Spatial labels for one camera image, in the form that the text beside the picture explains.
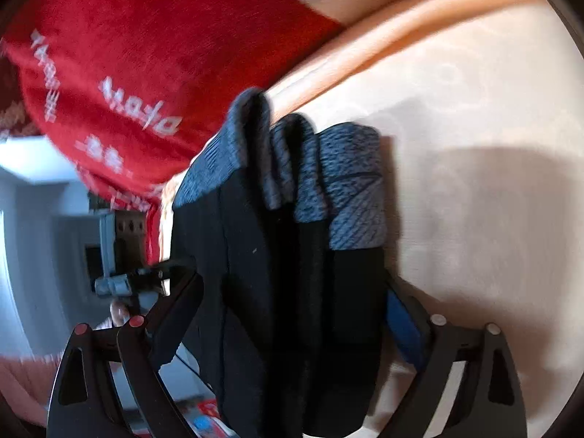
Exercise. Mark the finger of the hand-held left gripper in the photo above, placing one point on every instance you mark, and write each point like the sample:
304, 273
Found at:
164, 267

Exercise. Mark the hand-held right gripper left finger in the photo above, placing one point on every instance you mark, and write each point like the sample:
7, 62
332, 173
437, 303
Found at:
182, 303

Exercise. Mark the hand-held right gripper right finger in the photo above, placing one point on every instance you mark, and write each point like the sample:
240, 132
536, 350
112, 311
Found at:
406, 331

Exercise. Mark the dark navy pants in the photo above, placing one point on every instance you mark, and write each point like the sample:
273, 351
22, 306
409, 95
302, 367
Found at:
273, 305

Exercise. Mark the person's left hand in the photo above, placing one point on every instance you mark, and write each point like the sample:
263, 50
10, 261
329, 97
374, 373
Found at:
119, 315

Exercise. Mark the red blue packet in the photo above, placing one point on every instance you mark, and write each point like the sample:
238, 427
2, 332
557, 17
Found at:
205, 419

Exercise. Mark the red embroidered quilt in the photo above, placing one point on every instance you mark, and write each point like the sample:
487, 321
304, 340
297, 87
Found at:
13, 118

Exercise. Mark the red pillow white print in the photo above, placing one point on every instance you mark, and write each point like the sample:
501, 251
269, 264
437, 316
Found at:
137, 45

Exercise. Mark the peach bed sheet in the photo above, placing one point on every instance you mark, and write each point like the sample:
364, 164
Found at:
479, 100

